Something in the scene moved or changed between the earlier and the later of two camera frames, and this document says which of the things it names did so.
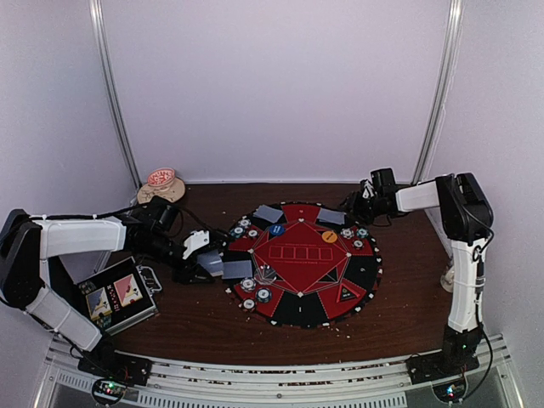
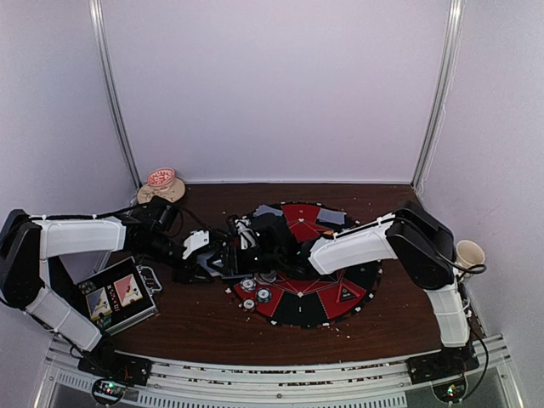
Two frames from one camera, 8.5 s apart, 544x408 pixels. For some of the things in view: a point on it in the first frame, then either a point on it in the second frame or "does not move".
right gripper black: [354, 202] → [237, 266]
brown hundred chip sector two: [247, 304] does not move
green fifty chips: [263, 294] does not move
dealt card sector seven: [331, 216] does not move
